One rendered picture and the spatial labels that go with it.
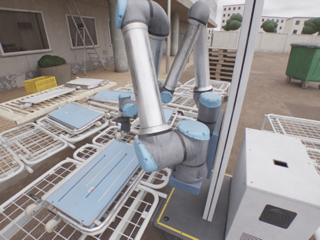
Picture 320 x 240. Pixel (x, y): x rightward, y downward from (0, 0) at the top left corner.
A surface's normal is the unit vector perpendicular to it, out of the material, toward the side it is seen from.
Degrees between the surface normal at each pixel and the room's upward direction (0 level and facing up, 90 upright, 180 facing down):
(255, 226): 90
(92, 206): 5
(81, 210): 5
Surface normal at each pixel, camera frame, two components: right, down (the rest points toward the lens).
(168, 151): 0.40, -0.11
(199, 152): 0.41, 0.42
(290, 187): 0.00, -0.89
